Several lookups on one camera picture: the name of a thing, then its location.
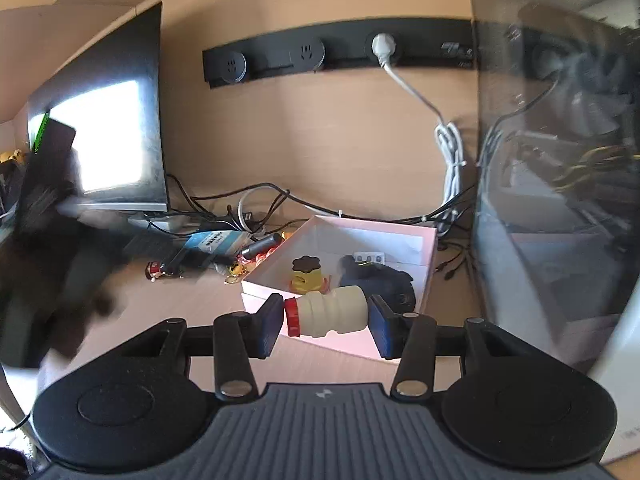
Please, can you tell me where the small white yogurt bottle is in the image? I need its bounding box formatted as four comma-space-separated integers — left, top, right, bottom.
284, 286, 369, 338

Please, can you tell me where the red black doll keychain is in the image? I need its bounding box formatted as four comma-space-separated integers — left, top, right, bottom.
144, 256, 184, 282

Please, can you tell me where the black gloved left hand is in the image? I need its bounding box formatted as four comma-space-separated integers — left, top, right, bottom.
1, 117, 126, 368

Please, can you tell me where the black pouch in box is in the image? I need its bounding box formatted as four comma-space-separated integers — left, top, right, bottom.
338, 255, 416, 313

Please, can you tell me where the black cylinder flashlight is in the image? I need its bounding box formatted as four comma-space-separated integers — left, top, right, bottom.
240, 232, 282, 261

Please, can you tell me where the pink cardboard box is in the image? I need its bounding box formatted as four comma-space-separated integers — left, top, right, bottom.
240, 213, 440, 362

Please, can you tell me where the yellow pudding toy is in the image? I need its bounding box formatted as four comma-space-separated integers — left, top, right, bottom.
288, 255, 331, 295

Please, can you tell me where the blue white tissue pack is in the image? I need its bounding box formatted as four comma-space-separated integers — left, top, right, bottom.
183, 231, 250, 257

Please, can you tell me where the white power strip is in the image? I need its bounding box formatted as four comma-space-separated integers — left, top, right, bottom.
127, 212, 195, 234

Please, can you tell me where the computer monitor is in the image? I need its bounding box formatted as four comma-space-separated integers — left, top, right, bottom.
27, 3, 169, 212

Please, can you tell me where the computer tower case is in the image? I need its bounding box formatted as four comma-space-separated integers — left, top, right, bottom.
471, 0, 639, 462

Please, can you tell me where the camera keychain with gold bell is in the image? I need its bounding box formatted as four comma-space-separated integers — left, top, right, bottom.
224, 232, 291, 284

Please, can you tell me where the grey cable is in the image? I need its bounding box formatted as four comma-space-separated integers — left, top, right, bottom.
237, 185, 289, 233

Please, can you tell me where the white coiled cable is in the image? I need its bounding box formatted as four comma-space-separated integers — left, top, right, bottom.
370, 32, 469, 212

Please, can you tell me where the black wall socket rail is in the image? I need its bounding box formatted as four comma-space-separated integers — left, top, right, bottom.
202, 18, 474, 89

